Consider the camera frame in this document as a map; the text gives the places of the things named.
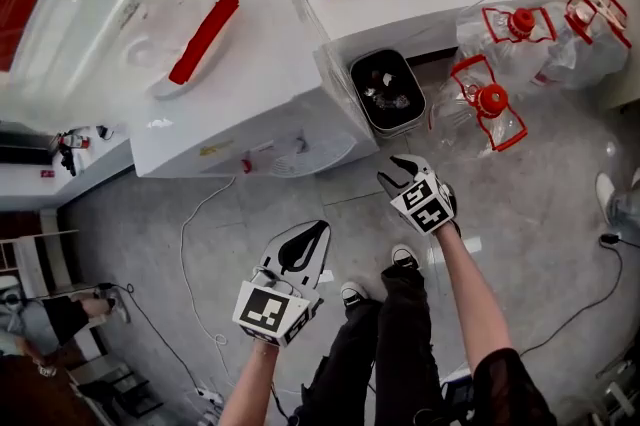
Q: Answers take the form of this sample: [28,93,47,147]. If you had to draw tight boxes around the black tool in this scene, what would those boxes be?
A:
[59,145,79,178]

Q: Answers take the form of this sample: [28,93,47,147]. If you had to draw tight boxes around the white water dispenser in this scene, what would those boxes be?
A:
[128,0,381,179]

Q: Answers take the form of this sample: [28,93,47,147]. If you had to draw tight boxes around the bottle with red label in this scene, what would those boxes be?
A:
[56,131,92,151]

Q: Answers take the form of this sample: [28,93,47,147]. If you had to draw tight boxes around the black floor cable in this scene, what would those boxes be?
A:
[98,282,202,396]
[518,232,627,358]

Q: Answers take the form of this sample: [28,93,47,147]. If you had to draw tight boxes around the white table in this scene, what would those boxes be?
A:
[0,227,82,301]

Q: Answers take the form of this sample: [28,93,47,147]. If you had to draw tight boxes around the person's left shoe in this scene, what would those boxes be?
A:
[340,280,372,311]

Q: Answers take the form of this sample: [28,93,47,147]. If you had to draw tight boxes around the black chair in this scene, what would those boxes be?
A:
[73,360,167,421]

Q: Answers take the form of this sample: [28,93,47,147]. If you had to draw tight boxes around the white power strip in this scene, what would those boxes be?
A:
[193,385,227,416]

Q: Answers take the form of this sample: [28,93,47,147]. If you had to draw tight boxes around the person's black trousers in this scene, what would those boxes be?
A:
[293,263,444,426]

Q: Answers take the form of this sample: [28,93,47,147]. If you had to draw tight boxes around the light side table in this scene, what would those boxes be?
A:
[597,0,640,113]

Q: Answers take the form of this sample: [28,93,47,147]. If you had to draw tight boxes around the person's left forearm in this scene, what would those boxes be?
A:
[217,341,281,426]

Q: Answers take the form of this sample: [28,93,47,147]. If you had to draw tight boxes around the white floor cable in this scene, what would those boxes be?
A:
[178,175,237,396]

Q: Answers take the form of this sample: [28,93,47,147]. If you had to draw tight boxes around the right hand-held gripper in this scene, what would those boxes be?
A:
[376,153,458,236]

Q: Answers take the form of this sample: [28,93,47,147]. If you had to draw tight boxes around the person's shoe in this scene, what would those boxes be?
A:
[340,280,372,311]
[390,243,422,272]

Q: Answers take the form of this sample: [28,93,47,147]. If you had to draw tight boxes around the clear empty bottle red handle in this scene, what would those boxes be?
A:
[454,3,559,91]
[428,53,529,161]
[531,0,633,91]

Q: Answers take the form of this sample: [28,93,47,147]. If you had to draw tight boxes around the large clear water jug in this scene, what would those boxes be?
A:
[0,0,242,128]

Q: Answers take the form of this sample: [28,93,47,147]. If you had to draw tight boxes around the person's right forearm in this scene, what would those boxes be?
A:
[433,222,514,373]

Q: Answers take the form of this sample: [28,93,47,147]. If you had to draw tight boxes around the person's right shoe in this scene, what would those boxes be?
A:
[390,243,422,272]

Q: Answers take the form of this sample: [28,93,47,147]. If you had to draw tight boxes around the grey trash bin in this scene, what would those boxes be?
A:
[348,48,428,141]

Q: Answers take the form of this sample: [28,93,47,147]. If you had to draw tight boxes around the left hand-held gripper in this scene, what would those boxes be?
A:
[232,219,332,348]

